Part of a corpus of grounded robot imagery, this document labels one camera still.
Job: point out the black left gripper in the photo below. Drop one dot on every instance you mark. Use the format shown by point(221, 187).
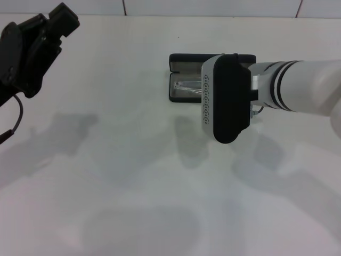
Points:
point(24, 61)

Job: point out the black glasses case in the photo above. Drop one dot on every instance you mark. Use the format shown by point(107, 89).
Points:
point(186, 62)

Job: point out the clear transparent glasses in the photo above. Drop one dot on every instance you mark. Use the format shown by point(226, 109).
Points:
point(187, 85)

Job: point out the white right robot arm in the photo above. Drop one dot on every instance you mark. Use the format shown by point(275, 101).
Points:
point(301, 85)

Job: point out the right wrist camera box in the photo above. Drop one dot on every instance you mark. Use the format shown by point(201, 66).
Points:
point(229, 98)

